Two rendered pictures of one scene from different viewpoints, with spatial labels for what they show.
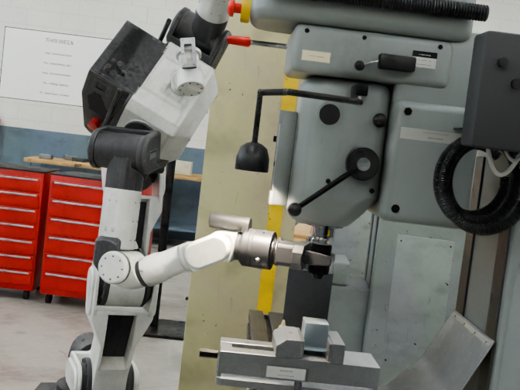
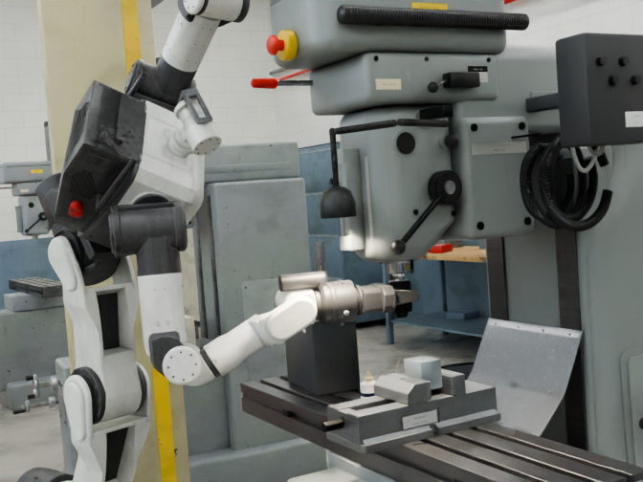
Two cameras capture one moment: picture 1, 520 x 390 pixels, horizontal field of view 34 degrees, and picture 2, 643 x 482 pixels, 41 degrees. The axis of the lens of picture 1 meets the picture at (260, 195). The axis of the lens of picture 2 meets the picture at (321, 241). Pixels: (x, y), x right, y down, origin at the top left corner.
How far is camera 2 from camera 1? 0.87 m
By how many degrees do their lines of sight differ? 26
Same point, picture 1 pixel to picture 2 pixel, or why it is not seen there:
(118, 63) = (109, 130)
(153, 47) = (134, 107)
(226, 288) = not seen: hidden behind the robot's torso
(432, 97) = (488, 110)
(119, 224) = (173, 315)
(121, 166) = (161, 248)
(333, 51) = (402, 76)
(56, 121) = not seen: outside the picture
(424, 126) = (489, 140)
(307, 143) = (388, 177)
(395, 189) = (476, 207)
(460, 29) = (501, 39)
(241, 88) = not seen: hidden behind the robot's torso
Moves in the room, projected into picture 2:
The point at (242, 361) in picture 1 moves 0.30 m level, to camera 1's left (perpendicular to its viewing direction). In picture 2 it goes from (380, 421) to (235, 451)
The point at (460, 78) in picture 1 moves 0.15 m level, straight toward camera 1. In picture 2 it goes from (505, 88) to (540, 77)
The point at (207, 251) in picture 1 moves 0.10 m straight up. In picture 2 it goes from (294, 317) to (290, 269)
